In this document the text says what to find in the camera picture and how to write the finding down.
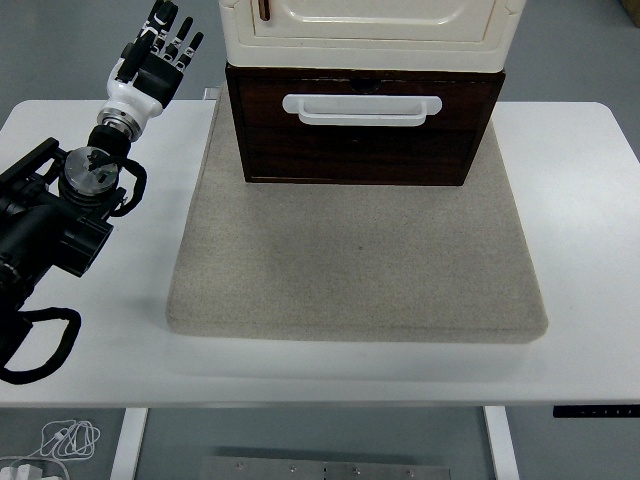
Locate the dark wooden drawer housing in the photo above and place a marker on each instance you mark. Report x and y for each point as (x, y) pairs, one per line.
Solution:
(360, 157)

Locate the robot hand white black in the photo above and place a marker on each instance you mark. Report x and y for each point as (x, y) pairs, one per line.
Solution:
(131, 96)

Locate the white table leg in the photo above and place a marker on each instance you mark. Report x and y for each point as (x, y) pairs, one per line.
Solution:
(127, 445)
(500, 445)

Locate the dark wooden drawer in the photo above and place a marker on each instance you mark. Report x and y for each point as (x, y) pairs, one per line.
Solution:
(260, 107)

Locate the brown cardboard box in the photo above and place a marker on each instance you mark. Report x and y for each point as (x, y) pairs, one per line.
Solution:
(632, 10)

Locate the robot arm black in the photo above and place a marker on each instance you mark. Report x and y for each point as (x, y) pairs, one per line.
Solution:
(45, 220)

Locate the black table control panel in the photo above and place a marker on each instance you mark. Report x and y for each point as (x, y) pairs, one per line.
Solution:
(595, 411)

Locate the beige fabric mat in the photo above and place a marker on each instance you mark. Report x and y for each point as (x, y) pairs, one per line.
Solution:
(350, 260)

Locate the white charger adapter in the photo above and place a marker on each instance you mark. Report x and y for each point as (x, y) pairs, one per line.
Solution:
(25, 472)

